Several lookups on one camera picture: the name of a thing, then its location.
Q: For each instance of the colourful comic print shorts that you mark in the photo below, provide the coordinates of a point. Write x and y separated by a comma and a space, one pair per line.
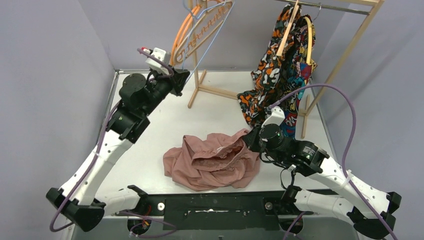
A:
295, 73

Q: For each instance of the orange plastic hanger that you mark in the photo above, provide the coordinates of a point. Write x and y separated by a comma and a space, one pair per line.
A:
179, 36

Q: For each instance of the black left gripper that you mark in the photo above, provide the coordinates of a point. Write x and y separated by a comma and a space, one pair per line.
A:
178, 81

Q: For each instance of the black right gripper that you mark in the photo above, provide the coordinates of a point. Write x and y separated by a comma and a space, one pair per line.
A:
251, 140

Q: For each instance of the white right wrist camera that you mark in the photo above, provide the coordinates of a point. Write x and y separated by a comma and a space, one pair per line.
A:
276, 117

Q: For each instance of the curved wooden hanger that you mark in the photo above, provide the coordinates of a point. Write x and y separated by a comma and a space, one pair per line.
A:
310, 41

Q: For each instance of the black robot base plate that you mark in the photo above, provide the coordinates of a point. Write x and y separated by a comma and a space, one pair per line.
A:
218, 211

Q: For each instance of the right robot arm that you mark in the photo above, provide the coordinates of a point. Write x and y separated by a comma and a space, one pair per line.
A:
369, 210

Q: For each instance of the beige notched wooden hanger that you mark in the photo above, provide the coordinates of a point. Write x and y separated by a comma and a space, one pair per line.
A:
202, 31

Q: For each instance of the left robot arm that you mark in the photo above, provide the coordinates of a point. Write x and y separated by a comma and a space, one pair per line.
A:
79, 199

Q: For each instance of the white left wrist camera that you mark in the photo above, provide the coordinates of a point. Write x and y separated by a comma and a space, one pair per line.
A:
160, 60

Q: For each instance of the blue wire hanger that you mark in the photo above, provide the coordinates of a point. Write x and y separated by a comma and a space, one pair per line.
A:
217, 32

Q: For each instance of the pink shorts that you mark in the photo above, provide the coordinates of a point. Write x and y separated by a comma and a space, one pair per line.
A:
218, 161

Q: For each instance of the orange camouflage shorts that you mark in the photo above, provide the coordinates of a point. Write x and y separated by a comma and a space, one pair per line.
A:
269, 73

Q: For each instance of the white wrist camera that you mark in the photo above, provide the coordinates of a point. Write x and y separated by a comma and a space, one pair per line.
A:
160, 60
276, 117

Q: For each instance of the straight wooden hanger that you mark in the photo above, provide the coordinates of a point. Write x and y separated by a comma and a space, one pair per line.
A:
280, 50

